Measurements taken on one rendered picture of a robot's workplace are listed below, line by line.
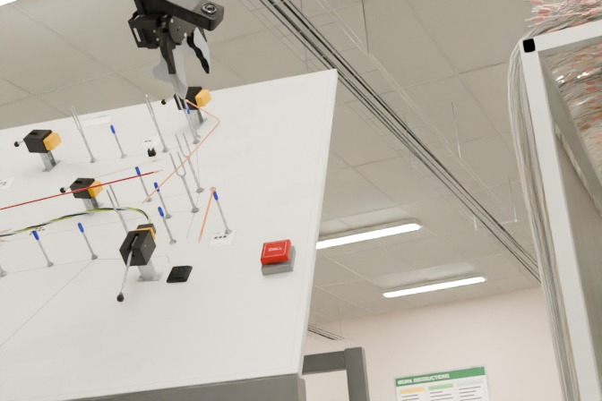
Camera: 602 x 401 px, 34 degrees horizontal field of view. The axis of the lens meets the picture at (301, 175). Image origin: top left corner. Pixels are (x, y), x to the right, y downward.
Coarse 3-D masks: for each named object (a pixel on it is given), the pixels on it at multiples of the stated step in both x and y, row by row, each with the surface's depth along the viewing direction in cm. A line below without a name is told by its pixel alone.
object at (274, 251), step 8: (280, 240) 174; (288, 240) 173; (264, 248) 173; (272, 248) 172; (280, 248) 172; (288, 248) 172; (264, 256) 171; (272, 256) 170; (280, 256) 170; (288, 256) 171
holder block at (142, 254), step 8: (128, 232) 178; (136, 232) 177; (144, 232) 177; (128, 240) 176; (136, 240) 175; (144, 240) 175; (152, 240) 178; (120, 248) 174; (128, 248) 174; (136, 248) 173; (144, 248) 175; (152, 248) 178; (128, 256) 174; (136, 256) 174; (144, 256) 174; (136, 264) 175; (144, 264) 175
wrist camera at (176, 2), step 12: (156, 0) 160; (168, 0) 159; (180, 0) 160; (192, 0) 160; (204, 0) 161; (168, 12) 160; (180, 12) 159; (192, 12) 158; (204, 12) 158; (216, 12) 159; (204, 24) 159; (216, 24) 159
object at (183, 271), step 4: (172, 268) 179; (176, 268) 179; (180, 268) 179; (184, 268) 178; (188, 268) 178; (192, 268) 179; (172, 272) 178; (176, 272) 178; (180, 272) 177; (184, 272) 177; (188, 272) 178; (168, 276) 177; (172, 276) 177; (176, 276) 177; (180, 276) 177; (184, 276) 176; (188, 276) 177; (168, 280) 177; (172, 280) 177; (176, 280) 177; (180, 280) 176; (184, 280) 176
